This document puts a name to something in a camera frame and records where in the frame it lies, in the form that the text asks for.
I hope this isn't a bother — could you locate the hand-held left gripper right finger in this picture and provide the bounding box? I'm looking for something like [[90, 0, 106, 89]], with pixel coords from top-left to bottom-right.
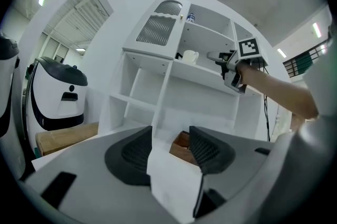
[[189, 125, 276, 219]]

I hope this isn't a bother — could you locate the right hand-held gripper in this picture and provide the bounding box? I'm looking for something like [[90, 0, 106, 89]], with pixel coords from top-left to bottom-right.
[[206, 36, 270, 95]]

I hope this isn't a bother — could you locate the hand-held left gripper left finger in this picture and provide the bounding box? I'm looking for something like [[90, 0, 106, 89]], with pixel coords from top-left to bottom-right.
[[18, 125, 170, 224]]

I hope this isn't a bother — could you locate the cream cup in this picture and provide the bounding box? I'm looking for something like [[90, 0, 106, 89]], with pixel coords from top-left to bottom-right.
[[182, 49, 200, 66]]

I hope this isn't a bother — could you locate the person's right forearm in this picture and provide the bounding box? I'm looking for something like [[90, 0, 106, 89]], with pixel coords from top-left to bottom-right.
[[236, 61, 320, 120]]

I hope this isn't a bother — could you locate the white desk with hutch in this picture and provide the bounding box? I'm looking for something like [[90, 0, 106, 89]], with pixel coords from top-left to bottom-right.
[[31, 0, 270, 224]]

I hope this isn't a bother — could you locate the flat brown cardboard box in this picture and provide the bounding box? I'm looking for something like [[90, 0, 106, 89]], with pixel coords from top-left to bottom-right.
[[34, 121, 100, 157]]

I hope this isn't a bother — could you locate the brown wooden organizer box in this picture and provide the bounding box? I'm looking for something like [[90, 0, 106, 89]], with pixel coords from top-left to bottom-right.
[[168, 130, 199, 166]]

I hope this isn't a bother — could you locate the white ribbed glass cabinet door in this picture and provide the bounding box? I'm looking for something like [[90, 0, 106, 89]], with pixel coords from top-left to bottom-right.
[[122, 0, 192, 61]]

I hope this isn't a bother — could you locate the white black service robot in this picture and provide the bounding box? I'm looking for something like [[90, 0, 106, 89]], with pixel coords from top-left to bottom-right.
[[25, 56, 89, 132], [0, 32, 27, 179]]

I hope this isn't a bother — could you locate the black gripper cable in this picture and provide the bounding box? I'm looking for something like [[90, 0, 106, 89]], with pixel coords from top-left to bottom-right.
[[261, 62, 272, 142]]

